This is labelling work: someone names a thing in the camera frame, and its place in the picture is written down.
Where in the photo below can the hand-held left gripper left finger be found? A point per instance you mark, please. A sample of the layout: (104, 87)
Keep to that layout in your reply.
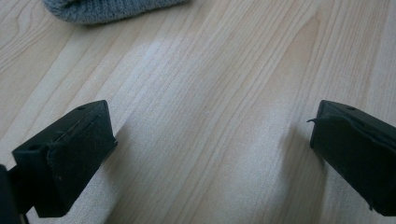
(65, 158)

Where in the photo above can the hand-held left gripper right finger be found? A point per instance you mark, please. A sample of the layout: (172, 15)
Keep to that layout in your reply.
(358, 155)

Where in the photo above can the grey knitted mitten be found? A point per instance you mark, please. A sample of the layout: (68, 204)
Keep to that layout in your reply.
(106, 11)

